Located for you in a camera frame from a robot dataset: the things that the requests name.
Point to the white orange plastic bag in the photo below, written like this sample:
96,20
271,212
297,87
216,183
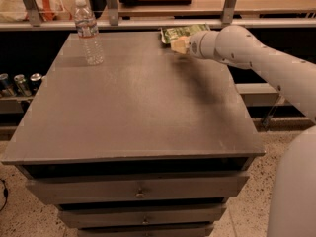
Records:
15,10

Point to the soda can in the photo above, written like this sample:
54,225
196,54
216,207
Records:
22,84
7,84
36,80

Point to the green jalapeno chip bag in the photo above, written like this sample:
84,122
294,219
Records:
169,35

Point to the grey drawer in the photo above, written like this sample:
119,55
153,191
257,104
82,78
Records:
184,230
142,216
138,187

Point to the clear plastic water bottle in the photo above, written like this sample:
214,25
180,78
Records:
88,32

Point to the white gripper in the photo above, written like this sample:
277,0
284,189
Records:
194,45

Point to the left soda can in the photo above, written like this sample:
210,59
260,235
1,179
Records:
7,84

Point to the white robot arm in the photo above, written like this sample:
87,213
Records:
293,204

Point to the right soda can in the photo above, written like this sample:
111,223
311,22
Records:
36,80

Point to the top grey drawer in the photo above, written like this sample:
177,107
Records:
138,187

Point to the middle grey drawer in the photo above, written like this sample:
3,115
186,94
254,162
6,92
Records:
142,216

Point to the bottom grey drawer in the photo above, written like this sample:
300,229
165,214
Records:
184,230

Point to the grey drawer cabinet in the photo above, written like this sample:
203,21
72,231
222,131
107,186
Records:
145,110

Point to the middle soda can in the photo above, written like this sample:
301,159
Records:
22,84

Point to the wooden shelf with metal brackets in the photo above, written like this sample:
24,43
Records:
153,15

